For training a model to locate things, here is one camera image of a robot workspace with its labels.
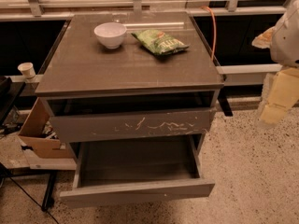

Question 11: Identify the grey metal rail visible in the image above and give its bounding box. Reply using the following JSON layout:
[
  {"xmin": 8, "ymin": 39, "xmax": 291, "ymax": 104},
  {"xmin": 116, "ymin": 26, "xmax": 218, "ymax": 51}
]
[{"xmin": 217, "ymin": 63, "xmax": 281, "ymax": 86}]

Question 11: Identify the white paper cup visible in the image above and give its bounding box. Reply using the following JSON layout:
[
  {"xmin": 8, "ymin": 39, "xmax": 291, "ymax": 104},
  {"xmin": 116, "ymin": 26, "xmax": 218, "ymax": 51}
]
[{"xmin": 18, "ymin": 63, "xmax": 36, "ymax": 79}]

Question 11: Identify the white ceramic bowl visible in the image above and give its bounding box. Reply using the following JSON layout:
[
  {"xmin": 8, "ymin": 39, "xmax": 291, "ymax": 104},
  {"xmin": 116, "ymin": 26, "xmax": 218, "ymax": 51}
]
[{"xmin": 93, "ymin": 22, "xmax": 127, "ymax": 49}]

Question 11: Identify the black cable on floor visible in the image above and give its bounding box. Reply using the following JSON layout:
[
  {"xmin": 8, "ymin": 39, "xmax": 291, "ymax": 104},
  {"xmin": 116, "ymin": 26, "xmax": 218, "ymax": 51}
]
[{"xmin": 0, "ymin": 165, "xmax": 60, "ymax": 224}]

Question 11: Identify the green chip bag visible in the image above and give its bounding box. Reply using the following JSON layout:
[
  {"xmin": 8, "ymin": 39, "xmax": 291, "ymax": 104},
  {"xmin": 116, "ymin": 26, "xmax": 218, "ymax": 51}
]
[{"xmin": 132, "ymin": 29, "xmax": 189, "ymax": 56}]

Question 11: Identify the grey drawer cabinet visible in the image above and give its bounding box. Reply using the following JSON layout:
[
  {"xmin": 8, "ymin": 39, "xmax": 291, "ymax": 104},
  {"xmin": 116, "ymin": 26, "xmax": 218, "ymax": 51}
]
[{"xmin": 35, "ymin": 10, "xmax": 225, "ymax": 161}]

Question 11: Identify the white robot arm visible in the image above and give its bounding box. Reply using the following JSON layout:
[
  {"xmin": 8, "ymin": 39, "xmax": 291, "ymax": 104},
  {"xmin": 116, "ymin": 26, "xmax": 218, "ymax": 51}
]
[{"xmin": 251, "ymin": 0, "xmax": 299, "ymax": 128}]

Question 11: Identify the black table leg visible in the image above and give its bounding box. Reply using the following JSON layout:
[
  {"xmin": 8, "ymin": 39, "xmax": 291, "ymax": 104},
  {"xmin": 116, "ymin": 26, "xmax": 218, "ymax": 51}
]
[{"xmin": 41, "ymin": 171, "xmax": 57, "ymax": 212}]

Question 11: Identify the brown cardboard box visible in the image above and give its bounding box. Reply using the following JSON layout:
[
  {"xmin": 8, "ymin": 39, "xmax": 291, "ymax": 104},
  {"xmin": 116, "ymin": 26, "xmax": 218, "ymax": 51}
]
[{"xmin": 19, "ymin": 99, "xmax": 73, "ymax": 159}]

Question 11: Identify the grey top drawer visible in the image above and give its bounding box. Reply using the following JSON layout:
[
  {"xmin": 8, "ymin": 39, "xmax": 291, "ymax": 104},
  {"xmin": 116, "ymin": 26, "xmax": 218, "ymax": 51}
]
[{"xmin": 50, "ymin": 108, "xmax": 216, "ymax": 143}]

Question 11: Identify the orange cable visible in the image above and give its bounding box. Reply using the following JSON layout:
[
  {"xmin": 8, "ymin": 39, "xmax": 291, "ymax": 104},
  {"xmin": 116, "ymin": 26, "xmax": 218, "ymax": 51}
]
[{"xmin": 201, "ymin": 6, "xmax": 218, "ymax": 61}]

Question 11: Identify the grey drawer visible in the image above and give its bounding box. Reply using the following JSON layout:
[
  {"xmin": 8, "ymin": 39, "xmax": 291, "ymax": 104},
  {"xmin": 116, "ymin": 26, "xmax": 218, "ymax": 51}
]
[
  {"xmin": 50, "ymin": 108, "xmax": 216, "ymax": 143},
  {"xmin": 60, "ymin": 135, "xmax": 215, "ymax": 208}
]

